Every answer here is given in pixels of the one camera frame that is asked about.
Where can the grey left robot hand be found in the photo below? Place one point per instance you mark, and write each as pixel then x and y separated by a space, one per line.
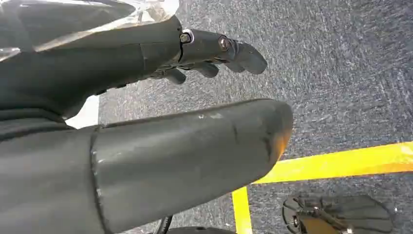
pixel 167 161

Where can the yellow floor tape strip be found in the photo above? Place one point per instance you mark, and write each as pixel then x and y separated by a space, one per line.
pixel 242 213
pixel 342 163

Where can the ribbed grey left arm sleeve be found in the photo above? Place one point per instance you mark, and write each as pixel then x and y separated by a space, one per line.
pixel 22 124

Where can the clear plastic wrapped parcel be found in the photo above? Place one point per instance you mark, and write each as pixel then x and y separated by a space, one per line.
pixel 64 16

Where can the black robot foot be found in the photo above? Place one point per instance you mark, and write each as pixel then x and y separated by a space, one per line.
pixel 355 213

